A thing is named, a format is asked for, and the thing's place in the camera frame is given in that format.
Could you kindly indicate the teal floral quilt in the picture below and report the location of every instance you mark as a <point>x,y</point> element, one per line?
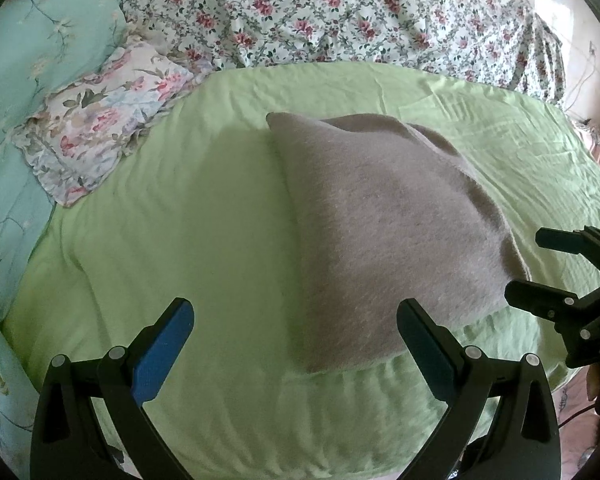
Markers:
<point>30,60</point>

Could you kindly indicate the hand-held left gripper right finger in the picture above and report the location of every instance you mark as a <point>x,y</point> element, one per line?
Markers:
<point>430,355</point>

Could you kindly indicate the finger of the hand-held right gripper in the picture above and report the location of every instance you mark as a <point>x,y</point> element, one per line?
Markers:
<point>560,240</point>
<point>535,300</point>

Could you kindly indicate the light green bed sheet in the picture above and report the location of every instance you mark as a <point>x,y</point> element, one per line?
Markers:
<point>205,210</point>

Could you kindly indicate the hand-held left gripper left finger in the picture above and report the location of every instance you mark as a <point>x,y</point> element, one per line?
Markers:
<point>165,345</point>

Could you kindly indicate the beige knit garment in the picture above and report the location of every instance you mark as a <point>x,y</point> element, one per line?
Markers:
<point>380,220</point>

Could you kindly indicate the ruffled floral pillow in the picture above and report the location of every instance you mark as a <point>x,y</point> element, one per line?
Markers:
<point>100,115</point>

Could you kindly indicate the person's right hand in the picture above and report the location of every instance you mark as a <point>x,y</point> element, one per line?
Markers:
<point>599,385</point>

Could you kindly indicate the floral patterned blanket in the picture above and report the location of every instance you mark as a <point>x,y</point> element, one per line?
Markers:
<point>330,10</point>

